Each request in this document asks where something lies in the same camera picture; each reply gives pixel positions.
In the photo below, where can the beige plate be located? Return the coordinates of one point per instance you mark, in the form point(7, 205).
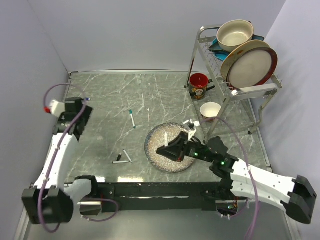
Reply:
point(237, 53)

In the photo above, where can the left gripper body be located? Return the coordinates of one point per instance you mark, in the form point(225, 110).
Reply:
point(86, 114)

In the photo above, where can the small white red bowl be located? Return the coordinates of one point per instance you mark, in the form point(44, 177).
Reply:
point(209, 111)

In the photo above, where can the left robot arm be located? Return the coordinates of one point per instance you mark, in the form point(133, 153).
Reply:
point(48, 201)

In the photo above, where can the brown rim white plate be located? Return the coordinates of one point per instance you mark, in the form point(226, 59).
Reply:
point(254, 68)

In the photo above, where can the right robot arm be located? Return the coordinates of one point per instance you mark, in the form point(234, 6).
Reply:
point(293, 195)

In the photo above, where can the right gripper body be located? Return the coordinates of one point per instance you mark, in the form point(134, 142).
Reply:
point(193, 149)

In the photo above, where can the speckled blue rim plate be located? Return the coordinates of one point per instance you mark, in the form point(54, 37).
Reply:
point(166, 158)

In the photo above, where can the red skull mug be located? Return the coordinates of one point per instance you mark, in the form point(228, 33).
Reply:
point(198, 85)

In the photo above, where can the metal dish rack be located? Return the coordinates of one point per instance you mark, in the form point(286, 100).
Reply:
point(246, 103)

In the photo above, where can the blue dish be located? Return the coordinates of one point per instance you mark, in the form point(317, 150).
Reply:
point(221, 54)

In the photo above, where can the white pen light blue tip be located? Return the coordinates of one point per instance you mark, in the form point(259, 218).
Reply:
point(166, 142)

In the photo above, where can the white pen dark blue tip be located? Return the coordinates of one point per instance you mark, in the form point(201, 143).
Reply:
point(121, 162)

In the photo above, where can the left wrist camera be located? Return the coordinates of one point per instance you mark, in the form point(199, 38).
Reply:
point(55, 108)

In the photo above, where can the white pen teal tip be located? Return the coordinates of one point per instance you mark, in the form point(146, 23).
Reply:
point(132, 119)

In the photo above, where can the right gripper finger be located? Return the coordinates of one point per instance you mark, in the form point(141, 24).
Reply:
point(171, 153)
point(179, 141)

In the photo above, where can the black base frame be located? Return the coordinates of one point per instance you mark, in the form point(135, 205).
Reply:
point(153, 196)

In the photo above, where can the white pen black tip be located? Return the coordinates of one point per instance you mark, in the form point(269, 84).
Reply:
point(128, 156)

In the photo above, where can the cream ceramic bowl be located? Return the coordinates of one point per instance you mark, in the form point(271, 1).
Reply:
point(234, 33)

